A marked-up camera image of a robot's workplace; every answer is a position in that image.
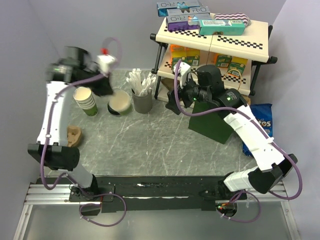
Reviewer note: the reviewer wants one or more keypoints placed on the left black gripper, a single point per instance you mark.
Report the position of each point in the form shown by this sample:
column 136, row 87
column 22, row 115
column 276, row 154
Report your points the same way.
column 105, row 88

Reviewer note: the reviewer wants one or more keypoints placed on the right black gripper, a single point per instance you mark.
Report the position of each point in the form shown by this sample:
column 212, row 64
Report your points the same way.
column 171, row 104

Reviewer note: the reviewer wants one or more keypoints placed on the green paper coffee cup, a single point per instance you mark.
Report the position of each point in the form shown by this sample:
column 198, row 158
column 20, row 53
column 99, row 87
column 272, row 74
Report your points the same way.
column 121, row 101

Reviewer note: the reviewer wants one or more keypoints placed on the black plastic cup lid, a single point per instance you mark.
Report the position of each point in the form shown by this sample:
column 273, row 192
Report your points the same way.
column 112, row 111

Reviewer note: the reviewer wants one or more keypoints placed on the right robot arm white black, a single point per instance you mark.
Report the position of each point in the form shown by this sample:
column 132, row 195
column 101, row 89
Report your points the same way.
column 207, row 94

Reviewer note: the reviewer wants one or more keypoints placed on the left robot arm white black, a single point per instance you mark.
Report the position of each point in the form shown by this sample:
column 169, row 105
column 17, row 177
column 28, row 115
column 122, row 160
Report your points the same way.
column 51, row 150

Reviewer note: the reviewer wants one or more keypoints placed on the stack of paper cups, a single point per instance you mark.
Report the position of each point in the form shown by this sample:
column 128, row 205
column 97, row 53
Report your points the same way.
column 85, row 99

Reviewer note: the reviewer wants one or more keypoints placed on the brown snack packet under shelf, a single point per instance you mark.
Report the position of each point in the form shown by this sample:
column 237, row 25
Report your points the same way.
column 168, row 83

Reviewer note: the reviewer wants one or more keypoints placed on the yellow green crayon box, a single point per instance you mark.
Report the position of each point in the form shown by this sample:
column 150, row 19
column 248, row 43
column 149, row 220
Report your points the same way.
column 192, row 56

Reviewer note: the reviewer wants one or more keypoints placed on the green paper gift bag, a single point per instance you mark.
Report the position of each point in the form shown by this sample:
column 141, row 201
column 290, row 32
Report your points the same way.
column 211, row 126

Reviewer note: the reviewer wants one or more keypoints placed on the orange yellow crayon box left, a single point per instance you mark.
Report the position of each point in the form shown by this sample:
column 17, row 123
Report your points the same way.
column 177, row 53

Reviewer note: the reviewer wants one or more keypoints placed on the grey straw holder cup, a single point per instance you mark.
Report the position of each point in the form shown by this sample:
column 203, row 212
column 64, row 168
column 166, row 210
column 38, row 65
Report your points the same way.
column 142, row 104

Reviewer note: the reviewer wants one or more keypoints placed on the orange green crayon box right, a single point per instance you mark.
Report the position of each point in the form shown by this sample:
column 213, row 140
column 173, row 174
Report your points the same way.
column 222, row 60

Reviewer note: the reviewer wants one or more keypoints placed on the brown cardboard cup carrier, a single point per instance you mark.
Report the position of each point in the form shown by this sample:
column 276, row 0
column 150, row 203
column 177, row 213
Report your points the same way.
column 74, row 136

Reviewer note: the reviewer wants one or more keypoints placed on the yellow green box far right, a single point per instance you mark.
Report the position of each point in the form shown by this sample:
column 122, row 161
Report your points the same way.
column 237, row 66

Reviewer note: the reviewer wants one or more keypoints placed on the cream checkered two-tier shelf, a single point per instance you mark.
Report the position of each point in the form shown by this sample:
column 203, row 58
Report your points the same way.
column 253, row 45

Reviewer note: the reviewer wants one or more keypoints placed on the teal long box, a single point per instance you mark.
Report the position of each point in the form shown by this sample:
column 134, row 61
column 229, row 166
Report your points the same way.
column 221, row 27

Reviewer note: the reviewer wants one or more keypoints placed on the purple R.O toothpaste box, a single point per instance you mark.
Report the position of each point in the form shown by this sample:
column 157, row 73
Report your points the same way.
column 186, row 22

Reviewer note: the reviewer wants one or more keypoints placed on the blue Doritos chip bag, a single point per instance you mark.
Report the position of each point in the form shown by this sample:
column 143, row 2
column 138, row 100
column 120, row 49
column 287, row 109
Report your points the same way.
column 263, row 114

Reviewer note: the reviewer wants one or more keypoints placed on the grey R.O toothpaste box middle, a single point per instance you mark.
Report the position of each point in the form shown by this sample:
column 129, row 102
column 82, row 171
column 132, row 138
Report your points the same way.
column 187, row 11

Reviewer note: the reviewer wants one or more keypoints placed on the blue R.O toothpaste box top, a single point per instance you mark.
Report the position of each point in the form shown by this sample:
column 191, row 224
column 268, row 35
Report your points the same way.
column 163, row 7

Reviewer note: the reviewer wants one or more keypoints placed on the purple white wavy pouch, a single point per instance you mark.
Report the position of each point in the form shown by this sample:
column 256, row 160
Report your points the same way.
column 233, row 16

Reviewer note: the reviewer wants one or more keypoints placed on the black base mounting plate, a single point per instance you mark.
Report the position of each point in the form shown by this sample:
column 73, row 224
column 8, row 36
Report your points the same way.
column 147, row 193

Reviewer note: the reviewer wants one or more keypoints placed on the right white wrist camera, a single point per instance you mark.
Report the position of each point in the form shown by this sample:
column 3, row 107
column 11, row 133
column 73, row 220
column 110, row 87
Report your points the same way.
column 182, row 72

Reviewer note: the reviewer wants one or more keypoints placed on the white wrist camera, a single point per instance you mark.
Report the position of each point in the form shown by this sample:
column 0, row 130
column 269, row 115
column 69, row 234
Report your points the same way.
column 182, row 72
column 105, row 63

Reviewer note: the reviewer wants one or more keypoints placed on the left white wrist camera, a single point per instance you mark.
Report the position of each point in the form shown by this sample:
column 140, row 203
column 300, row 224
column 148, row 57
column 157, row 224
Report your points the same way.
column 105, row 63

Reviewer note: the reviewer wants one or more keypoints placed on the aluminium rail frame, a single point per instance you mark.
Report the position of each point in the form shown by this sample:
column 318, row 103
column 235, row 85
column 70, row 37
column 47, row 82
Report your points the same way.
column 38, row 195

